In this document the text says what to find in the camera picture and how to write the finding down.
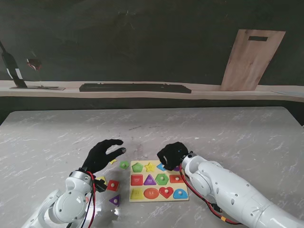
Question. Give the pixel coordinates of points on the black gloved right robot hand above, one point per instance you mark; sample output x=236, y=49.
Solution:
x=172, y=155

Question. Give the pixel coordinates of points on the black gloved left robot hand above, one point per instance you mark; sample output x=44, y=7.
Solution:
x=98, y=156

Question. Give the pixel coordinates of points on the purple circle puzzle piece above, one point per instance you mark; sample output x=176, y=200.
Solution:
x=177, y=169

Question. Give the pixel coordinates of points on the blue diamond puzzle piece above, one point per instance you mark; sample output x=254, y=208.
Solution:
x=160, y=167

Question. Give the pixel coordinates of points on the orange rectangle puzzle piece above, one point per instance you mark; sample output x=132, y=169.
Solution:
x=175, y=179

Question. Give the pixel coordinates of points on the green pentagon puzzle piece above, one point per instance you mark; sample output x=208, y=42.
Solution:
x=162, y=178

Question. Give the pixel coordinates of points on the wooden shape puzzle board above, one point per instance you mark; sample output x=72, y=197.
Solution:
x=142, y=175

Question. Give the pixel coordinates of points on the red heart puzzle piece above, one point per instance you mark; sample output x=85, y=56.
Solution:
x=166, y=191

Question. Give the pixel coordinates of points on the blue semicircle puzzle piece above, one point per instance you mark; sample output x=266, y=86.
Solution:
x=181, y=193

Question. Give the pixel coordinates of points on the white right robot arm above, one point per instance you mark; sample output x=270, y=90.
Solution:
x=237, y=190

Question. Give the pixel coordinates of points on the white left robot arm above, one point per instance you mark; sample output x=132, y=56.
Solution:
x=65, y=206

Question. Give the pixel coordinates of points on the yellow star puzzle piece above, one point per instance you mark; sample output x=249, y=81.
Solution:
x=113, y=161

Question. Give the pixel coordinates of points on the green hexagon puzzle piece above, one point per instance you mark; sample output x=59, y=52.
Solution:
x=124, y=164

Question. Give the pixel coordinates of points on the red square puzzle piece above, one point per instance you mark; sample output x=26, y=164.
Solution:
x=112, y=185

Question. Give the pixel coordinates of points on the purple triangle puzzle piece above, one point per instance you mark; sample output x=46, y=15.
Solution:
x=115, y=201

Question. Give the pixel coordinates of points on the flat wooden coaster board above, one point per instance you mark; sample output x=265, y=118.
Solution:
x=52, y=88

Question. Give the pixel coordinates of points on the wooden cutting board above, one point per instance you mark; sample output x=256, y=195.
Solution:
x=249, y=64

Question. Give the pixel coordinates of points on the long wooden shelf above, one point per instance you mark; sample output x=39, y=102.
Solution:
x=213, y=93

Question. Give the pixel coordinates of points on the long black tray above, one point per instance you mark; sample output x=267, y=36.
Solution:
x=135, y=88

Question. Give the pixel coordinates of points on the red wine glass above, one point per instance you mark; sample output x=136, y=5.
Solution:
x=34, y=63

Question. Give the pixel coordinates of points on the dark wine bottle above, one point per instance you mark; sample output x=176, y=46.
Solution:
x=12, y=66

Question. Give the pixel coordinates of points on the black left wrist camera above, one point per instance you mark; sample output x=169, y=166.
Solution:
x=99, y=185

